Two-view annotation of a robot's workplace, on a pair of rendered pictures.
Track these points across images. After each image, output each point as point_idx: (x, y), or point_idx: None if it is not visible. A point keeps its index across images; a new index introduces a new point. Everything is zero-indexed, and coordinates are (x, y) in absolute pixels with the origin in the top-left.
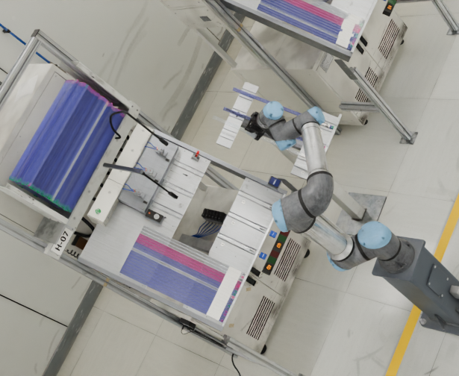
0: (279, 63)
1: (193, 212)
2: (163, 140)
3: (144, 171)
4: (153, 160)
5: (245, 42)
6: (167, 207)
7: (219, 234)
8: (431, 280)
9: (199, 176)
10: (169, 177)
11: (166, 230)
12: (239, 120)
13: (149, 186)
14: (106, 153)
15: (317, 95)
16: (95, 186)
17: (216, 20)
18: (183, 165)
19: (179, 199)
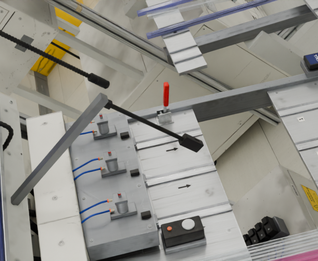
0: (156, 45)
1: None
2: (97, 75)
3: (100, 176)
4: (100, 151)
5: (97, 29)
6: (191, 210)
7: None
8: None
9: (196, 135)
10: (149, 171)
11: (226, 244)
12: (184, 32)
13: (130, 189)
14: (3, 167)
15: (226, 67)
16: (23, 247)
17: (40, 32)
18: (157, 141)
19: (198, 186)
